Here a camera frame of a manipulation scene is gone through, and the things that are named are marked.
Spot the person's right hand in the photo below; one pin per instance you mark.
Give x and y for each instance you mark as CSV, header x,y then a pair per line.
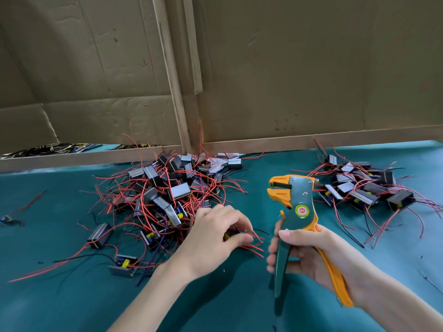
x,y
336,259

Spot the person's left hand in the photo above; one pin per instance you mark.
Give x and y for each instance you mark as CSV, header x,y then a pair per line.
x,y
207,242

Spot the person's right forearm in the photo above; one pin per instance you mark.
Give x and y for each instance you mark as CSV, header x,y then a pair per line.
x,y
405,307

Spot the thin wooden strip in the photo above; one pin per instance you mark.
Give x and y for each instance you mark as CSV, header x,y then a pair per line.
x,y
192,45

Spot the smooth brown cardboard panel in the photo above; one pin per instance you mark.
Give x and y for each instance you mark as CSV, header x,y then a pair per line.
x,y
325,58

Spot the creased brown cardboard panel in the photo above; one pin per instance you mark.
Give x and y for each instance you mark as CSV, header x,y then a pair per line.
x,y
76,58

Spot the long wooden bottom rail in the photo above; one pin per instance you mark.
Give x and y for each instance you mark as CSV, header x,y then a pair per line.
x,y
325,138

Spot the short wooden bottom rail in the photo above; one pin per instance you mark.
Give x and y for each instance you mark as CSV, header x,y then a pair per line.
x,y
76,160

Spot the wide wooden post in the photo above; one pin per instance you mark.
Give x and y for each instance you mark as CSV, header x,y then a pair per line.
x,y
171,72

